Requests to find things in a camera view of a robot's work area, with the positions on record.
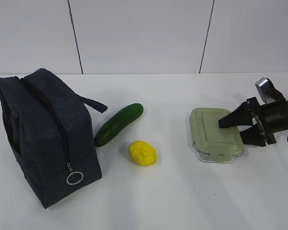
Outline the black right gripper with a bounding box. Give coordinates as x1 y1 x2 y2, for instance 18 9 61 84
218 97 276 147

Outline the glass container green lid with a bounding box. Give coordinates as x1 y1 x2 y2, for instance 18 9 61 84
189 108 244 163

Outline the green cucumber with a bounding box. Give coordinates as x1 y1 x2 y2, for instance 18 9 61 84
95 103 144 147

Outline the dark navy fabric bag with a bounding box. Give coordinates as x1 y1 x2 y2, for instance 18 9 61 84
0 69 107 208

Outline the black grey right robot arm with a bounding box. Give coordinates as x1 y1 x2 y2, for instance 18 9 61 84
218 97 288 147

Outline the yellow lemon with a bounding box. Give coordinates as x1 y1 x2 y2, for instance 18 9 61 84
128 140 157 166

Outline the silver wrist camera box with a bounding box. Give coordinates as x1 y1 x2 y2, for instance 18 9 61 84
255 78 286 104

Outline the silver zipper pull ring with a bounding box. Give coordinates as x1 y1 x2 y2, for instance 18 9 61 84
66 162 84 185

